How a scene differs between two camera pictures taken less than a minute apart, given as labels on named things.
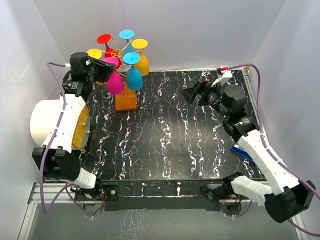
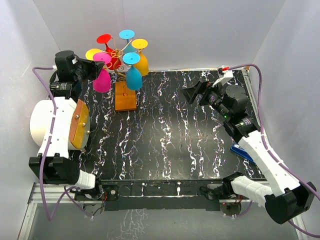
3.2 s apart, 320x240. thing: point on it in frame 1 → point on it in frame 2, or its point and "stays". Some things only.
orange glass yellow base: (96, 53) stays
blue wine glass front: (134, 76) stays
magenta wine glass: (115, 85) → (102, 83)
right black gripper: (202, 87) stays
